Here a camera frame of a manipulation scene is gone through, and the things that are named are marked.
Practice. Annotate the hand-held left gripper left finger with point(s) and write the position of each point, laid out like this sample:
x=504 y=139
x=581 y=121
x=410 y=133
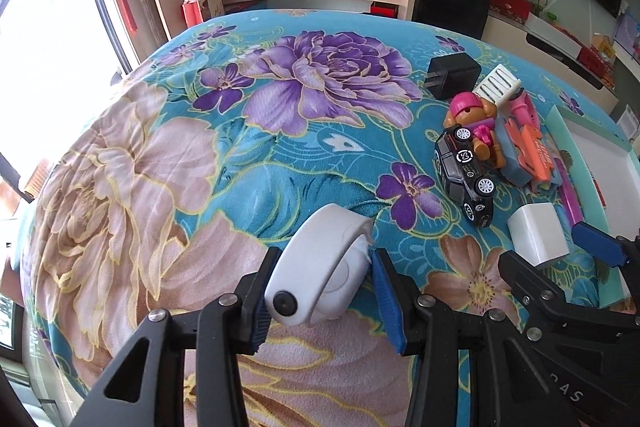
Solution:
x=257 y=309

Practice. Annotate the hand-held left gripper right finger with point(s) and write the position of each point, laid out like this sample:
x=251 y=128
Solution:
x=385 y=297

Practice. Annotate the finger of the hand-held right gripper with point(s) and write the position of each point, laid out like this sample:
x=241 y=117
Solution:
x=535 y=287
x=597 y=244

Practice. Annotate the white plastic tape dispenser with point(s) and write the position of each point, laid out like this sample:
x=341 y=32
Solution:
x=320 y=252

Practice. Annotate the black toy car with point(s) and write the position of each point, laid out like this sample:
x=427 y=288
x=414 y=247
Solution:
x=462 y=172

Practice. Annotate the black plug charger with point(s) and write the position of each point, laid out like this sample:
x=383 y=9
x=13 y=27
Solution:
x=455 y=74

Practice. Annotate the white charger cube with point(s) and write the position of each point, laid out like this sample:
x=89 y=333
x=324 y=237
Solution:
x=537 y=232

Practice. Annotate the magenta pen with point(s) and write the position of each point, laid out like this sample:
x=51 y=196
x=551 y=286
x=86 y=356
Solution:
x=570 y=192

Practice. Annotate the orange plastic toy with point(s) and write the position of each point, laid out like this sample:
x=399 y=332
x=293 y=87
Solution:
x=535 y=154

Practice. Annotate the blue-grey plastic block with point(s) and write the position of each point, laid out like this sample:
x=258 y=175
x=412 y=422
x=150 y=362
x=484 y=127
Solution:
x=515 y=169

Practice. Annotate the pink watch band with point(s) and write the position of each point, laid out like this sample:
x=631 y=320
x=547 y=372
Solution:
x=525 y=107

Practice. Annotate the pink dog toy figure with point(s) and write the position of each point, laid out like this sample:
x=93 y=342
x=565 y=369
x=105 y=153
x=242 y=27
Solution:
x=472 y=114

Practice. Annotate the red flat box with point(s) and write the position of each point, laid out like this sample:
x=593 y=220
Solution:
x=597 y=62

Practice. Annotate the white slotted plastic piece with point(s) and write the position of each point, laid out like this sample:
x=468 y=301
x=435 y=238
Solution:
x=497 y=82

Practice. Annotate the beige television stand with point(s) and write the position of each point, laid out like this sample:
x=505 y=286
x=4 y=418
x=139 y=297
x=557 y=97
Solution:
x=545 y=57

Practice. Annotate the white flat box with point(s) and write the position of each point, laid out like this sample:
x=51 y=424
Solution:
x=555 y=34

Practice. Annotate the small red box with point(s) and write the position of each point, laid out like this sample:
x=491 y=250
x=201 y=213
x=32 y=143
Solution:
x=384 y=10

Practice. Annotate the red gift bag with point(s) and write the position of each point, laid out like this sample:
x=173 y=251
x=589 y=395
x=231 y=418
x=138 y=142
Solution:
x=192 y=12

